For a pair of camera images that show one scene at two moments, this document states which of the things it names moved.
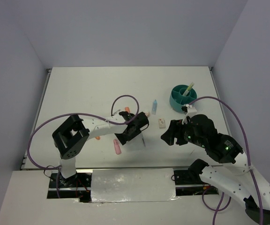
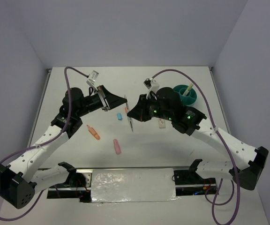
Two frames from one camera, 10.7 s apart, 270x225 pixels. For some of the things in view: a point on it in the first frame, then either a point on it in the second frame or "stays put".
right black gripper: x=174 y=130 → x=139 y=111
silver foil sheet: x=123 y=185 stays put
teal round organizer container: x=177 y=100 stays put
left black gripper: x=123 y=139 → x=112 y=101
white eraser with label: x=161 y=123 stays put
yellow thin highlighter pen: x=188 y=89 stays put
